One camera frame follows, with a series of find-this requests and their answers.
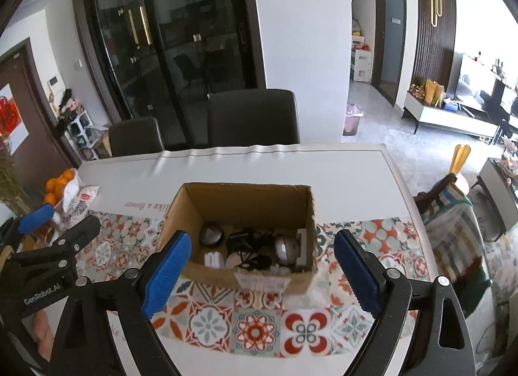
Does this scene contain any white storage cabinet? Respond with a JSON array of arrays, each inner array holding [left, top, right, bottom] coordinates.
[[350, 35, 372, 83]]

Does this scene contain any white square charger plug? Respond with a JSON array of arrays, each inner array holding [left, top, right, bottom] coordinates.
[[204, 251, 226, 269]]

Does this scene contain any glass vase with dried flowers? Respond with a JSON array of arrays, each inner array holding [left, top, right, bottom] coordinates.
[[0, 137, 32, 216]]

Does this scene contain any grey oval earbuds case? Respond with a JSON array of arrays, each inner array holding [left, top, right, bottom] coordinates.
[[198, 224, 225, 248]]

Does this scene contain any white rectangular device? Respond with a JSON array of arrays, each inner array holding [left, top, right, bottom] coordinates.
[[295, 228, 307, 272]]

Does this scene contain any pink round sensor night light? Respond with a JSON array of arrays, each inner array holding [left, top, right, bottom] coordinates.
[[225, 251, 243, 269]]

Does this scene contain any chair with striped blanket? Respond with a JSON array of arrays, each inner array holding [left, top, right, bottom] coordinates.
[[413, 173, 491, 317]]

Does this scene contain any small white figurine keychain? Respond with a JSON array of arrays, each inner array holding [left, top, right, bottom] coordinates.
[[270, 264, 291, 277]]

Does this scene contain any person's left hand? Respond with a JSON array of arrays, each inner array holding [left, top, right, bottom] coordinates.
[[32, 310, 54, 362]]

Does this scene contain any white tv cabinet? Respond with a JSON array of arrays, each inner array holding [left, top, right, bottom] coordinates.
[[402, 92, 498, 139]]

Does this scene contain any black power adapter with cable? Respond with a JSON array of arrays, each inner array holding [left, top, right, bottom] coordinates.
[[226, 227, 274, 271]]

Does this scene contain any patterned tile table runner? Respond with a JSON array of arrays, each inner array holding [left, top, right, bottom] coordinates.
[[74, 209, 432, 359]]

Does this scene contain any pink trash bin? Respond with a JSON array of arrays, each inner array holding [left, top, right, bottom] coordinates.
[[343, 104, 364, 136]]

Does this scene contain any black dining chair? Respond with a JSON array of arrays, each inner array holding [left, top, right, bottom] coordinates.
[[108, 116, 164, 157], [207, 89, 300, 147]]

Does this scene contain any white printed snack bag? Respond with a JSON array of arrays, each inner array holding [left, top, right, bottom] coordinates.
[[62, 175, 99, 230]]

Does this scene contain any pile of oranges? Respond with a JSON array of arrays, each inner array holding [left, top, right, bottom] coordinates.
[[44, 169, 76, 206]]

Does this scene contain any cardboard box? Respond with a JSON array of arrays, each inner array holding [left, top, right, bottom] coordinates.
[[157, 182, 317, 294]]

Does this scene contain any shoe rack with items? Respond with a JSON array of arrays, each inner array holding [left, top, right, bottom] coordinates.
[[51, 89, 111, 161]]

